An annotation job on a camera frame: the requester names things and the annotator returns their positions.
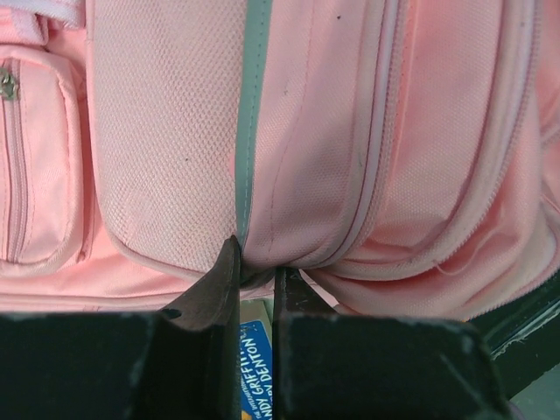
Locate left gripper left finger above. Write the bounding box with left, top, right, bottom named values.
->
left=1, top=237, right=241, bottom=419

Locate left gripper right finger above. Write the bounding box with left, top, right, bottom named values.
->
left=272, top=268, right=512, bottom=419

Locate pink student backpack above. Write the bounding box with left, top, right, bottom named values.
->
left=1, top=1, right=559, bottom=319

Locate blue treehouse book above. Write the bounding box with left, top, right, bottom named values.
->
left=240, top=300, right=273, bottom=419

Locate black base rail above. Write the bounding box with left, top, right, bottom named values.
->
left=472, top=274, right=559, bottom=397

